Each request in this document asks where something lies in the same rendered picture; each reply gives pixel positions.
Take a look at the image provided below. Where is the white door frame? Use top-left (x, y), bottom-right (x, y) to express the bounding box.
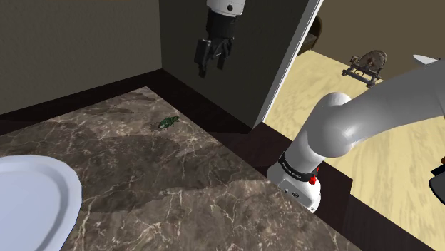
top-left (252, 0), bottom-right (326, 129)

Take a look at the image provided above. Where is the dark robot stand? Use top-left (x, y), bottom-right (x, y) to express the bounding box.
top-left (243, 123), bottom-right (436, 251)

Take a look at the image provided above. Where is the black furniture piece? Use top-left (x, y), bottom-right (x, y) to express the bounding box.
top-left (429, 156), bottom-right (445, 206)

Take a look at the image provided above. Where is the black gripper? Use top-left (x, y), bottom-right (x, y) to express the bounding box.
top-left (193, 8), bottom-right (242, 79)

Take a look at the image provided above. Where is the brown wheel-shaped ornament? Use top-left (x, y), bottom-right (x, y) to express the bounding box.
top-left (342, 49), bottom-right (388, 88)

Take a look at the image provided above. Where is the dark brown round chair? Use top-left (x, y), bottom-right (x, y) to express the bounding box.
top-left (298, 15), bottom-right (324, 56)

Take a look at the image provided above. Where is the green toy figure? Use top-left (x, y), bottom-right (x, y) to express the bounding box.
top-left (158, 116), bottom-right (181, 130)

